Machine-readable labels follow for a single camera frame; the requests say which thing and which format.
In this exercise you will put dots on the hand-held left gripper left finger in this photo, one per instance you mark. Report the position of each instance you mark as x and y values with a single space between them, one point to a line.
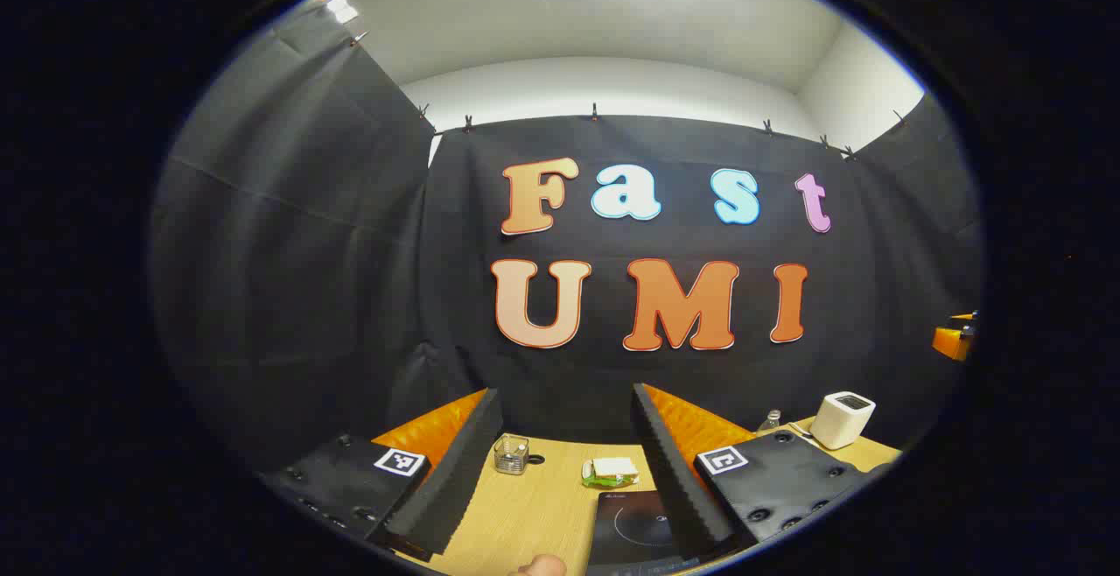
446 488

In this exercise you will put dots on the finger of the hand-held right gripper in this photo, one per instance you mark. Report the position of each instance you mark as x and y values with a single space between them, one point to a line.
952 338

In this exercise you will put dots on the green wrapped sandwich packet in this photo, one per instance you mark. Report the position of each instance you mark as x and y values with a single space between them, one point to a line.
611 472

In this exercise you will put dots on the clear plastic water bottle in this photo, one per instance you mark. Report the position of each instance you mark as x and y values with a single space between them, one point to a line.
770 423

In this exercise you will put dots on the small clear glass container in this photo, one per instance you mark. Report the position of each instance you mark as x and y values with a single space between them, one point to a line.
511 456

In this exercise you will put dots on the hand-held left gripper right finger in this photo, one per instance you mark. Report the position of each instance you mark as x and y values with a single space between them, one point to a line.
678 488

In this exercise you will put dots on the white toaster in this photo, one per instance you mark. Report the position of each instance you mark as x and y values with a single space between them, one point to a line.
842 420

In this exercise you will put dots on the row of black cloth clips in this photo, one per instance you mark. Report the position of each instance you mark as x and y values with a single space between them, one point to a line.
594 111

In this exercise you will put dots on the black backdrop cloth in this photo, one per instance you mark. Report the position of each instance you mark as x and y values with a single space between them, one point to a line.
350 296

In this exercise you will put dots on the black induction cooktop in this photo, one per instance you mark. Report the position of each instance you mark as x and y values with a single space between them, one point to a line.
626 528

